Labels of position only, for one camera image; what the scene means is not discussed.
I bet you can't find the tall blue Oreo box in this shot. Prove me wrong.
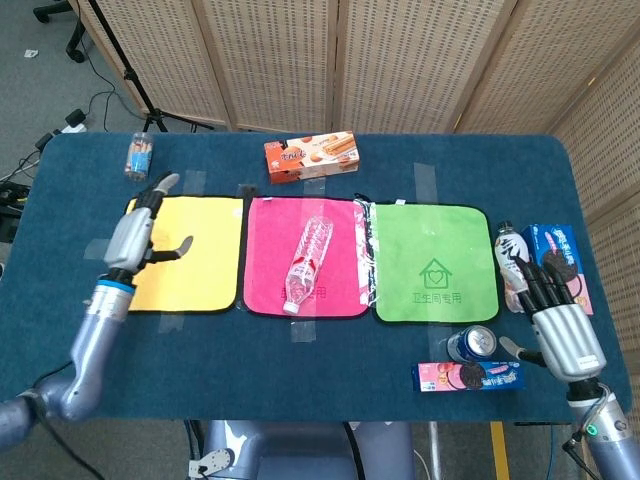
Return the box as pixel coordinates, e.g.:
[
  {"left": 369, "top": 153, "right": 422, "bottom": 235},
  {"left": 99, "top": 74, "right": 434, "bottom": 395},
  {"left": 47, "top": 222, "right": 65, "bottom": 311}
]
[{"left": 521, "top": 223, "right": 595, "bottom": 317}]

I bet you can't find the blue soda can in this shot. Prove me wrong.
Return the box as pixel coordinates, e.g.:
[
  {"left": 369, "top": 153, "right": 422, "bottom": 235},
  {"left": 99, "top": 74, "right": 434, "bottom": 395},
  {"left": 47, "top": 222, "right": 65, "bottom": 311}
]
[{"left": 446, "top": 324, "right": 501, "bottom": 364}]

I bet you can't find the black office chair base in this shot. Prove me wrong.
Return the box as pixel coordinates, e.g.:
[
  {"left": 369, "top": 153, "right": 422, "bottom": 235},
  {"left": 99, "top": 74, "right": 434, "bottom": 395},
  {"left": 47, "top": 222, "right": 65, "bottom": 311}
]
[{"left": 33, "top": 0, "right": 89, "bottom": 64}]

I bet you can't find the clear snack jar blue label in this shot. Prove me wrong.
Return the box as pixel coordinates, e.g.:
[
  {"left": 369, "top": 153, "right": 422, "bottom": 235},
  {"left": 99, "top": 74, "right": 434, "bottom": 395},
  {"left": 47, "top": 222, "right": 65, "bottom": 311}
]
[{"left": 123, "top": 131, "right": 155, "bottom": 181}]

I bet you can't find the white power strip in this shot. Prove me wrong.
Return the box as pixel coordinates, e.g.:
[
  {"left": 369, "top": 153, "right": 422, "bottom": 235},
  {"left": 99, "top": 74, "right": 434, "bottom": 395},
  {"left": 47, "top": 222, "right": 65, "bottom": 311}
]
[{"left": 63, "top": 108, "right": 88, "bottom": 134}]

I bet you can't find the clear plastic water bottle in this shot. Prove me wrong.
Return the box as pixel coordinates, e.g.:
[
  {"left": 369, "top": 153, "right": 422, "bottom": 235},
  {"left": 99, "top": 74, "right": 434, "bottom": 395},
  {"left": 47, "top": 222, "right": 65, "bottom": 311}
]
[{"left": 282, "top": 215, "right": 335, "bottom": 316}]

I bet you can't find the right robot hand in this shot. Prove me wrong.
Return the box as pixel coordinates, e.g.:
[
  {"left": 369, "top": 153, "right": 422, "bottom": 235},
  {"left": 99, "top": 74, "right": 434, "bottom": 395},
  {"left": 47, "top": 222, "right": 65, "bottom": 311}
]
[{"left": 499, "top": 257, "right": 608, "bottom": 385}]

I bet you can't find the black tripod stand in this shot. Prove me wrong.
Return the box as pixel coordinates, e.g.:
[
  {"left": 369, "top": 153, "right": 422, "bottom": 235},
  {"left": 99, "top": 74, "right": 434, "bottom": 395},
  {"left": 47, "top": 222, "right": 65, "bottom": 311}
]
[{"left": 87, "top": 0, "right": 216, "bottom": 134}]

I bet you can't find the black floor cable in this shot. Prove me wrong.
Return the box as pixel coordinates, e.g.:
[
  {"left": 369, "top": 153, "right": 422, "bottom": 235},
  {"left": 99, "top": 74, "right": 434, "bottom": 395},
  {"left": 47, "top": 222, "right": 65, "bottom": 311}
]
[{"left": 79, "top": 89, "right": 120, "bottom": 134}]

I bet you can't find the green cloth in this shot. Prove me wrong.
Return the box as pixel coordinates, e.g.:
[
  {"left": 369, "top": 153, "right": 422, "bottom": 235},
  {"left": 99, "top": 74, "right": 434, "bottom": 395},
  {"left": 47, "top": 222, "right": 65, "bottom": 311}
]
[{"left": 372, "top": 201, "right": 501, "bottom": 325}]

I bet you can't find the blue felt table cover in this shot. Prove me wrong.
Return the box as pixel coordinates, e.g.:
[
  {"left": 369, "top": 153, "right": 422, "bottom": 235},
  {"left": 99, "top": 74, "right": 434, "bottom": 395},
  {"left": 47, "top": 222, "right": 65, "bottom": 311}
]
[{"left": 0, "top": 130, "right": 624, "bottom": 424}]

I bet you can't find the yellow cloth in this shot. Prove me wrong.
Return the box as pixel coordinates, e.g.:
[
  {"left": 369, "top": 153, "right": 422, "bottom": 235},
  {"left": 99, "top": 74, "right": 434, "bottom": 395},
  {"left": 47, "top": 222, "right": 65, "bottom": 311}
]
[{"left": 124, "top": 195, "right": 245, "bottom": 315}]

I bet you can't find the pink cloth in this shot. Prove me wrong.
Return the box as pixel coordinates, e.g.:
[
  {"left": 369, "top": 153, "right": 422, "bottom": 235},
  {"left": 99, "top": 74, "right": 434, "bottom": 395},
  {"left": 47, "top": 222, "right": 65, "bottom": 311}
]
[{"left": 242, "top": 196, "right": 369, "bottom": 320}]

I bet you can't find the grey robot torso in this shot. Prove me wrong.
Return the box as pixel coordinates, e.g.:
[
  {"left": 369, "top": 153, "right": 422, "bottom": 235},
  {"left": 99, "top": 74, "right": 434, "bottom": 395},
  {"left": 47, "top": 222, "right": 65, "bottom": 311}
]
[{"left": 187, "top": 419, "right": 416, "bottom": 480}]

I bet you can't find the yellow floor tape strip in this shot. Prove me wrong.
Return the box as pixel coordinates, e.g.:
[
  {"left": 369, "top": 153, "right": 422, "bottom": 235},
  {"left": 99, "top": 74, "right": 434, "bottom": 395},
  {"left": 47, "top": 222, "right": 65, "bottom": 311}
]
[{"left": 489, "top": 421, "right": 511, "bottom": 480}]

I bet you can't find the long flat blue Oreo box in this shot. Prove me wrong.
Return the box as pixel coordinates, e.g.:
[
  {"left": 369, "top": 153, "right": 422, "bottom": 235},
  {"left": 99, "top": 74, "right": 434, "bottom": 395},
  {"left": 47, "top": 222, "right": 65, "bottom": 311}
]
[{"left": 411, "top": 360, "right": 526, "bottom": 394}]

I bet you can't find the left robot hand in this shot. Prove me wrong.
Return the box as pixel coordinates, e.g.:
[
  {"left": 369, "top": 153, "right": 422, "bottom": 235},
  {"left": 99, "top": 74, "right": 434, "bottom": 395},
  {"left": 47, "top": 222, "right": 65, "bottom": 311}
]
[{"left": 103, "top": 172, "right": 195, "bottom": 282}]

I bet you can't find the white drink bottle black cap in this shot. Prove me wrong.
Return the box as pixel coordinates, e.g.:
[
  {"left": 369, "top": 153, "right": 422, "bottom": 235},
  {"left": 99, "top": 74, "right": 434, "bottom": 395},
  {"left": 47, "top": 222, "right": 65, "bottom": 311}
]
[{"left": 494, "top": 220, "right": 531, "bottom": 315}]

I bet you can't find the wicker folding screen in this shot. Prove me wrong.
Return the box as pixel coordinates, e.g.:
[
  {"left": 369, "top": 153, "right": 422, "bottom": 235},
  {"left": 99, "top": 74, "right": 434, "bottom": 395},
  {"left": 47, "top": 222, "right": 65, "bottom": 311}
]
[{"left": 69, "top": 0, "right": 640, "bottom": 480}]

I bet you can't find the orange biscuit box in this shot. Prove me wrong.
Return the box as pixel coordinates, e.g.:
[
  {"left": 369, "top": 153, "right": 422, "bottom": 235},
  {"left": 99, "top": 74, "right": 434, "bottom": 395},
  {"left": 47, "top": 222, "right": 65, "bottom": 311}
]
[{"left": 263, "top": 130, "right": 362, "bottom": 185}]

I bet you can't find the crumpled clear tape strip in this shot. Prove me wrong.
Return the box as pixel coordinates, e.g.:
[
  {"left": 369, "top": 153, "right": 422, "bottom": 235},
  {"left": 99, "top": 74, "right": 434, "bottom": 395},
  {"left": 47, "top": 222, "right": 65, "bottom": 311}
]
[{"left": 353, "top": 198, "right": 380, "bottom": 309}]

